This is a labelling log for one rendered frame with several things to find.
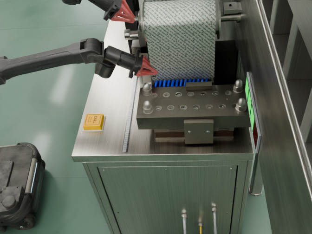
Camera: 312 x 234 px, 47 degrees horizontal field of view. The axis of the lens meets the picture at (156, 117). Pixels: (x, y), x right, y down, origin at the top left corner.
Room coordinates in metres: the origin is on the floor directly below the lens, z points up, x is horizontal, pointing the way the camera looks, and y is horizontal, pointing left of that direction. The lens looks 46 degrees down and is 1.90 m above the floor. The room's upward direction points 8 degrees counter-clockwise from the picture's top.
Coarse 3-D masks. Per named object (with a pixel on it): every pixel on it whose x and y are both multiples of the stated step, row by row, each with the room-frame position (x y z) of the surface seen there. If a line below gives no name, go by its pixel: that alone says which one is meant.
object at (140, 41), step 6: (138, 30) 1.14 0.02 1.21; (132, 36) 1.14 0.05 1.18; (138, 36) 1.13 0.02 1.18; (132, 42) 1.17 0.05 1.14; (138, 42) 1.16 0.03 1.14; (144, 42) 1.13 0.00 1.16; (132, 48) 1.14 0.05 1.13; (138, 48) 1.13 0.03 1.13; (144, 48) 1.13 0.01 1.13; (144, 54) 1.14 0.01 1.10; (144, 78) 1.14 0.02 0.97; (150, 78) 1.13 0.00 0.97
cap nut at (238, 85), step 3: (237, 81) 0.93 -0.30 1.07; (240, 81) 0.93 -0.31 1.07; (234, 84) 0.94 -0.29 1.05; (237, 84) 0.93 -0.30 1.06; (240, 84) 0.92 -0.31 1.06; (234, 87) 0.93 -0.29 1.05; (237, 87) 0.93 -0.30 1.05; (240, 87) 0.92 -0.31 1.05; (234, 90) 0.93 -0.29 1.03; (237, 90) 0.92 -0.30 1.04; (240, 90) 0.92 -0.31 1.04
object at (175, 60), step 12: (156, 48) 1.05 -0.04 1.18; (168, 48) 1.04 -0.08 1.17; (180, 48) 1.03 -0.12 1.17; (192, 48) 1.03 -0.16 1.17; (204, 48) 1.02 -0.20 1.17; (156, 60) 1.05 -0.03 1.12; (168, 60) 1.04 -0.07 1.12; (180, 60) 1.04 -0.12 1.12; (192, 60) 1.03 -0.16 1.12; (204, 60) 1.02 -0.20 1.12; (168, 72) 1.04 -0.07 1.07; (180, 72) 1.04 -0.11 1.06; (192, 72) 1.03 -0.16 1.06; (204, 72) 1.02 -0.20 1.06
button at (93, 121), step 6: (90, 114) 1.03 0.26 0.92; (96, 114) 1.02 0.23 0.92; (102, 114) 1.02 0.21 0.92; (84, 120) 1.00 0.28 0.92; (90, 120) 0.99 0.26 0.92; (96, 120) 0.99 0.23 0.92; (102, 120) 0.99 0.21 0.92; (84, 126) 0.96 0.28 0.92; (90, 126) 0.96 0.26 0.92; (96, 126) 0.96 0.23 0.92
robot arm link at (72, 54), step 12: (60, 48) 1.09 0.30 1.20; (72, 48) 1.07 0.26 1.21; (84, 48) 1.06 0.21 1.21; (96, 48) 1.05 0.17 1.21; (0, 60) 1.10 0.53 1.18; (12, 60) 1.09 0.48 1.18; (24, 60) 1.07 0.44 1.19; (36, 60) 1.06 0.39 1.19; (48, 60) 1.06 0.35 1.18; (60, 60) 1.05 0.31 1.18; (72, 60) 1.05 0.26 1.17; (84, 60) 1.04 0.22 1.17; (0, 72) 1.05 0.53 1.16; (12, 72) 1.06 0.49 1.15; (24, 72) 1.06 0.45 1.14; (0, 84) 1.04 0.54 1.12
